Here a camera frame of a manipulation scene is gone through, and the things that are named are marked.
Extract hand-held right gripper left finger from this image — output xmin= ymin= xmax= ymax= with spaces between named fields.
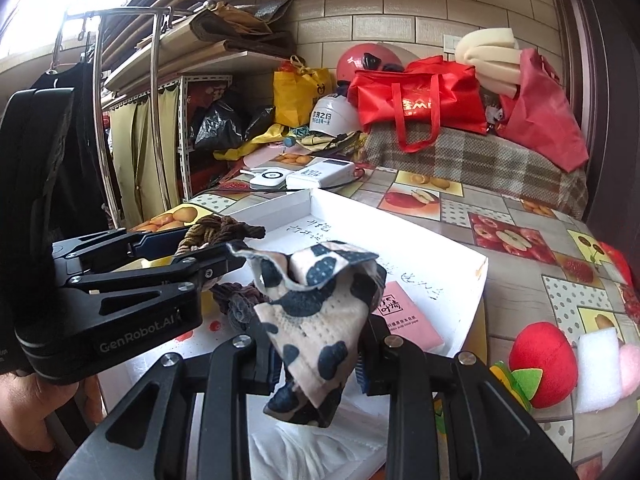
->
xmin=60 ymin=322 xmax=282 ymax=480

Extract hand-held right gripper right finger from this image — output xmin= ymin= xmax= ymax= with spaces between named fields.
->
xmin=357 ymin=317 xmax=581 ymax=480

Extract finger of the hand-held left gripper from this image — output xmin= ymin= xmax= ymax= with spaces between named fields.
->
xmin=52 ymin=226 xmax=195 ymax=267
xmin=56 ymin=244 xmax=249 ymax=307

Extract yellow green sponge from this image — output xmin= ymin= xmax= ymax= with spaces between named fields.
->
xmin=112 ymin=256 xmax=176 ymax=273

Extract pink tissue packet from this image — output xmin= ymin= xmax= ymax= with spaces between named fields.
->
xmin=372 ymin=280 xmax=446 ymax=353

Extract dark knitted hair tie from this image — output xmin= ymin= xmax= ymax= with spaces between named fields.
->
xmin=212 ymin=282 xmax=271 ymax=331

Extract brown braided hair tie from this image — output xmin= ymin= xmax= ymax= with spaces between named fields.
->
xmin=177 ymin=214 xmax=267 ymax=256

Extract cow print cloth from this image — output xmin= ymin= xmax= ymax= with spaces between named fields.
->
xmin=226 ymin=240 xmax=388 ymax=428

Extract white shallow tray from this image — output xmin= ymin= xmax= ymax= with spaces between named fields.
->
xmin=97 ymin=187 xmax=490 ymax=480

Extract person's left hand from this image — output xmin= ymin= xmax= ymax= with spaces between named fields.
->
xmin=0 ymin=372 xmax=83 ymax=456

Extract olive curtain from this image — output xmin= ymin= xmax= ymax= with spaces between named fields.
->
xmin=107 ymin=87 xmax=183 ymax=231

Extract white tissue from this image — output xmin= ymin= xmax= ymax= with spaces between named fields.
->
xmin=250 ymin=425 xmax=388 ymax=480

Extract black hanging clothes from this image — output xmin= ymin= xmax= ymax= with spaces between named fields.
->
xmin=27 ymin=57 xmax=118 ymax=241

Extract white round-button device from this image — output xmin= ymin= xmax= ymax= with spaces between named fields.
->
xmin=248 ymin=167 xmax=288 ymax=191

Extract large black plastic bag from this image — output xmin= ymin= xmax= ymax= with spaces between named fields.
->
xmin=194 ymin=99 xmax=246 ymax=151

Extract yellow crumpled cloth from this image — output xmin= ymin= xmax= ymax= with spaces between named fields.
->
xmin=214 ymin=122 xmax=291 ymax=161

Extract chrome clothes rack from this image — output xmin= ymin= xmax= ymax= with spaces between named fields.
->
xmin=50 ymin=7 xmax=211 ymax=231

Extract small black plastic bag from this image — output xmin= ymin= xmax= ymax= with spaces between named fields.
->
xmin=243 ymin=105 xmax=276 ymax=141

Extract white power bank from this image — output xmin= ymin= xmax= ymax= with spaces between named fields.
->
xmin=286 ymin=156 xmax=357 ymax=190

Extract wooden boards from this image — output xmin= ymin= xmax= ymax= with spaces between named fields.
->
xmin=102 ymin=10 xmax=296 ymax=96

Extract white foam block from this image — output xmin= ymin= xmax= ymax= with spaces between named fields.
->
xmin=575 ymin=330 xmax=625 ymax=413

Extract yellow shopping bag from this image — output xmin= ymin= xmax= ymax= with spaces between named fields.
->
xmin=272 ymin=55 xmax=333 ymax=128

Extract fruit print tablecloth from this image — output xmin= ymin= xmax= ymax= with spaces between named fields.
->
xmin=97 ymin=160 xmax=640 ymax=480

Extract plaid cushion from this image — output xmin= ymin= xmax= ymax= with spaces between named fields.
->
xmin=362 ymin=122 xmax=588 ymax=221

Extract white helmet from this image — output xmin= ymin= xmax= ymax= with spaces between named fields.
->
xmin=309 ymin=92 xmax=363 ymax=137

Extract pink foam piece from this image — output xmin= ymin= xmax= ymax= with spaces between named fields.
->
xmin=619 ymin=342 xmax=640 ymax=398

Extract brown paper bags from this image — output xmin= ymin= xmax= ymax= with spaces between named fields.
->
xmin=190 ymin=0 xmax=296 ymax=58

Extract red plush toy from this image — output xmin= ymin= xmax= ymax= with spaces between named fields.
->
xmin=600 ymin=242 xmax=633 ymax=286

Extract red helmet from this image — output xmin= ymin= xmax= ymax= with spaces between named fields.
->
xmin=336 ymin=43 xmax=416 ymax=86

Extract red tote bag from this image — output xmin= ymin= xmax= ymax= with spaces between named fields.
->
xmin=347 ymin=56 xmax=488 ymax=153

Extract red plastic bag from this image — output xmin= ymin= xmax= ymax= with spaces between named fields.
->
xmin=497 ymin=48 xmax=590 ymax=172

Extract cream foam pieces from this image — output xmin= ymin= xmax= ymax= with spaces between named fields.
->
xmin=455 ymin=28 xmax=522 ymax=96

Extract dark brown door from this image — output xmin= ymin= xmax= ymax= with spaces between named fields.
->
xmin=545 ymin=0 xmax=640 ymax=261

